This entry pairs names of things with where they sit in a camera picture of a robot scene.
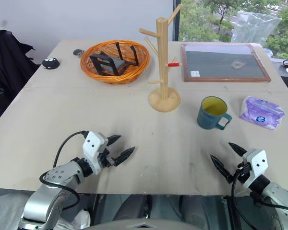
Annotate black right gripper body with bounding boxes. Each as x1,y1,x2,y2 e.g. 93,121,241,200
231,161,253,184

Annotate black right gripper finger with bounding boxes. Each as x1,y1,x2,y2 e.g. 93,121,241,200
210,154,233,184
228,142,248,158

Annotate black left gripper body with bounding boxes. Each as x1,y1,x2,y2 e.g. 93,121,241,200
98,146,116,169

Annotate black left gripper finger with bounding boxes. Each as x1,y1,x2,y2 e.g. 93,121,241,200
113,146,136,167
107,135,122,148

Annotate wooden mug tree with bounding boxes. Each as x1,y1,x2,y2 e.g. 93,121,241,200
139,3,183,113

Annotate teal mug with yellow inside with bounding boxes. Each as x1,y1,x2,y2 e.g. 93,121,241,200
197,96,233,131

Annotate purple wet wipes pack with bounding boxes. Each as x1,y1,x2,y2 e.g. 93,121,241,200
239,95,286,131

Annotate white cloth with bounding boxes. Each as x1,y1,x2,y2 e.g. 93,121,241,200
56,210,91,230

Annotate grey robot torso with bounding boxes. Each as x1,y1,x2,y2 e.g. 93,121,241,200
85,217,208,230

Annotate black objects in basket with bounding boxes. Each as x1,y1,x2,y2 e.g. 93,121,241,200
89,41,139,77

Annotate orange woven basket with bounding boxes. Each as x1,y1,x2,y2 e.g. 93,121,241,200
80,39,151,85

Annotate wood-framed chalkboard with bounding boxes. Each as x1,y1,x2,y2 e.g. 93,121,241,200
180,43,272,83

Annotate black round toy with eyes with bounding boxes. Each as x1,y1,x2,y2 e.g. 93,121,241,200
41,57,61,70

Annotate clear plastic bag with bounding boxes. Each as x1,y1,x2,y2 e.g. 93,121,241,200
230,10,283,45

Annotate black jacket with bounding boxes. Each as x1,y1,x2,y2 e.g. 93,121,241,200
0,29,39,131

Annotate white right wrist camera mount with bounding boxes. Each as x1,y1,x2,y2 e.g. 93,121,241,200
241,148,269,190

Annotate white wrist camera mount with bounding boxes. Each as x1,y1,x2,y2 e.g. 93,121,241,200
241,148,269,190
83,131,109,174

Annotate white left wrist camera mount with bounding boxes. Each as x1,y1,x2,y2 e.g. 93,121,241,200
83,131,109,174

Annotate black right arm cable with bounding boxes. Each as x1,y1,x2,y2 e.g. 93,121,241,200
230,167,288,230

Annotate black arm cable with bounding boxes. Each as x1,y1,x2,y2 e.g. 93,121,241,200
230,167,288,230
39,130,90,216

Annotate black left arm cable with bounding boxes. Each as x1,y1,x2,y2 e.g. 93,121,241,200
39,130,90,216

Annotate black window frame post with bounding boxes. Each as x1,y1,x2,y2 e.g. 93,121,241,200
171,0,182,42

